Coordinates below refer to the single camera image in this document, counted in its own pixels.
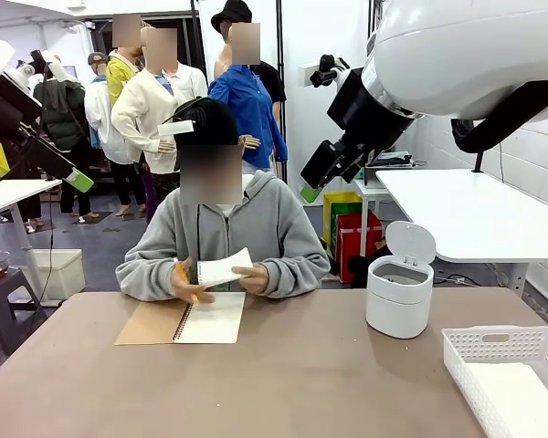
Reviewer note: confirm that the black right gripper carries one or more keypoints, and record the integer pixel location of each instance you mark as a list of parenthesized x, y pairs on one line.
[(365, 114)]

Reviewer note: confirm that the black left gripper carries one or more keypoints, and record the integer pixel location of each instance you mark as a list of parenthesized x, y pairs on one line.
[(9, 107)]

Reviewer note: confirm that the white torn notebook sheet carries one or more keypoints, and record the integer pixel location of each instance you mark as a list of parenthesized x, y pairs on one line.
[(219, 269)]

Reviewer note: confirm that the orange pencil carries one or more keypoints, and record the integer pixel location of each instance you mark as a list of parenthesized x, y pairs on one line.
[(181, 272)]

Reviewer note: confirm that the spiral notebook with kraft cover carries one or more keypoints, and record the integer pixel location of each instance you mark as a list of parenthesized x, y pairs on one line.
[(210, 319)]

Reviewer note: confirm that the person's left forearm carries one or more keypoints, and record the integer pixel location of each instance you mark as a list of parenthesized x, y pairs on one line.
[(297, 276)]

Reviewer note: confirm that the person's right forearm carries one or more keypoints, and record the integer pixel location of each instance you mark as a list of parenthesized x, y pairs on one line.
[(141, 278)]

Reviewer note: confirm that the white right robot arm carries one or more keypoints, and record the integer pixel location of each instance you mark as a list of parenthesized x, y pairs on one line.
[(461, 55)]

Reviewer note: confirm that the person's left hand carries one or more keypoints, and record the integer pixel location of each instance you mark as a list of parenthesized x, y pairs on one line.
[(253, 280)]

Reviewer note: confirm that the person's right hand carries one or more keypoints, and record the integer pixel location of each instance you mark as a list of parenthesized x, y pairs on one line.
[(187, 285)]

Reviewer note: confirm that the yellow shopping bag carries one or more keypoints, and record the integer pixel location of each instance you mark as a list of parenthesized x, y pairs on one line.
[(342, 201)]

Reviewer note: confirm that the black device with green top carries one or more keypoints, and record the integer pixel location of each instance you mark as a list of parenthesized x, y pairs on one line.
[(374, 175)]

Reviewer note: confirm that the small white side table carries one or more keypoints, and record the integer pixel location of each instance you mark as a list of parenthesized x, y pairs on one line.
[(370, 189)]

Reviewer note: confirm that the white table with slim leg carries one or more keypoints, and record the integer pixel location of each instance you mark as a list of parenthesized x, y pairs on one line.
[(9, 191)]

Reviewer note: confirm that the person in grey hoodie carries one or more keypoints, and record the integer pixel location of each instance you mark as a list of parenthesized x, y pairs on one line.
[(256, 219)]

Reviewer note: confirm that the mannequin in white cardigan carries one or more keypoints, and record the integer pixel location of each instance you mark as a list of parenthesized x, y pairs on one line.
[(137, 114)]

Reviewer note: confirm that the mannequin in black shirt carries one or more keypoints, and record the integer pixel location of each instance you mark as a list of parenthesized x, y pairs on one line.
[(274, 82)]

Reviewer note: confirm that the mannequin in blue shirt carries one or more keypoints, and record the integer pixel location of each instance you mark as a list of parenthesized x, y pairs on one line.
[(251, 100)]

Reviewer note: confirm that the mannequin in yellow jacket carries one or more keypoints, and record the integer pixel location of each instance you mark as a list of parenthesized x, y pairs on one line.
[(116, 77)]

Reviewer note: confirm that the white storage box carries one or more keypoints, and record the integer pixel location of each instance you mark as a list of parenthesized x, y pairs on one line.
[(64, 274)]

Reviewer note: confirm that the black stand pole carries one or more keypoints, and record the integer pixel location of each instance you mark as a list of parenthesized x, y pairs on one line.
[(281, 45)]

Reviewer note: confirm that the grey plastic stool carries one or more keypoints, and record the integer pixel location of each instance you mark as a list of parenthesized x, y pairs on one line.
[(0, 285)]

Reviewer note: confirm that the large white table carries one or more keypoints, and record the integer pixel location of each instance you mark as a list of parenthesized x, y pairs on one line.
[(461, 214)]

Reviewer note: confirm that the white trash bin with lid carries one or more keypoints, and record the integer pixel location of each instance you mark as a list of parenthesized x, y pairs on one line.
[(395, 310)]

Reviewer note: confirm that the black bucket hat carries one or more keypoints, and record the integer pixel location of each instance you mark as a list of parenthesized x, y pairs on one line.
[(233, 13)]

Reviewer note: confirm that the white perforated plastic basket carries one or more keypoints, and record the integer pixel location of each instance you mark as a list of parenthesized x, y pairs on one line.
[(461, 340)]

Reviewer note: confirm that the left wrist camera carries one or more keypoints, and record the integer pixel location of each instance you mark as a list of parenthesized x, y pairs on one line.
[(26, 74)]

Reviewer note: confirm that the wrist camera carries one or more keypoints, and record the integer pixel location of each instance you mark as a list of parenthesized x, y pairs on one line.
[(26, 74), (329, 68)]

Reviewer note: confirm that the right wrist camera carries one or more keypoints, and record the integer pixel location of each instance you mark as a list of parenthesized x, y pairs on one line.
[(329, 68)]

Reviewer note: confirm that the head-mounted camera with white box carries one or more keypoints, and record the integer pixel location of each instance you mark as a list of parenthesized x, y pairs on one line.
[(175, 128)]

